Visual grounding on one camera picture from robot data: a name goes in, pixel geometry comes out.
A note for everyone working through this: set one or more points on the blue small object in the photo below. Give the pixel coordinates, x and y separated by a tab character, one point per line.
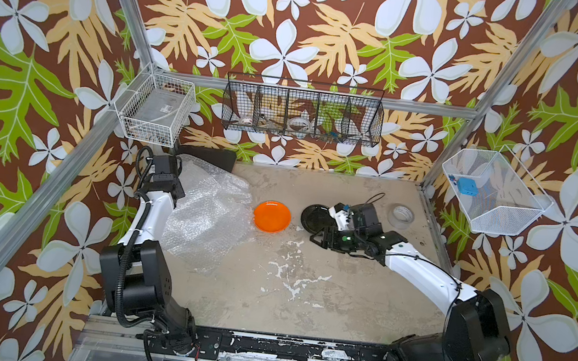
467	186

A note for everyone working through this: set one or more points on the bubble wrap pile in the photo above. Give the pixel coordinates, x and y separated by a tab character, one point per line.
213	217

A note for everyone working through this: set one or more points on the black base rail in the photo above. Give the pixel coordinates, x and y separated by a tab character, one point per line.
212	343

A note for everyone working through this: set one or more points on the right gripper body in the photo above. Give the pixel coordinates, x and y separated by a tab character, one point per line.
347	241

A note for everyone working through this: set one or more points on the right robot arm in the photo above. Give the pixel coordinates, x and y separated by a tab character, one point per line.
476	327

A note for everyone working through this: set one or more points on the black plastic case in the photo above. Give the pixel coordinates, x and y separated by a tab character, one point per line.
222	158

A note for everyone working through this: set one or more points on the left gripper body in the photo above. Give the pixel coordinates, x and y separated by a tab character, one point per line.
179	187

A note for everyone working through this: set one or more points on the white wire basket left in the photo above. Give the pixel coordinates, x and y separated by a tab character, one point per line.
154	107

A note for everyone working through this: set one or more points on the black dinner plate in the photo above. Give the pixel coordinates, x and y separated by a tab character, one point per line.
316	218

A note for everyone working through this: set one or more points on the black wire basket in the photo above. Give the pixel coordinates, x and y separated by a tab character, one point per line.
302	109

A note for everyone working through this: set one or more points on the clear tape roll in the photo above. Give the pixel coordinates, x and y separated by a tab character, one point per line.
400	217

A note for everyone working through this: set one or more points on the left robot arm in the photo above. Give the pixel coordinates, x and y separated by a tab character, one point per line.
136	278

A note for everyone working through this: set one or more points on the orange dinner plate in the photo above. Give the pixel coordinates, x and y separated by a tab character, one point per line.
272	217

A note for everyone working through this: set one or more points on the white wire basket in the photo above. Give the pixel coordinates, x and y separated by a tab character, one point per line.
509	200
154	107

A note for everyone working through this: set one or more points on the white wire basket right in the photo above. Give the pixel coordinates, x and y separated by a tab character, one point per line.
509	200

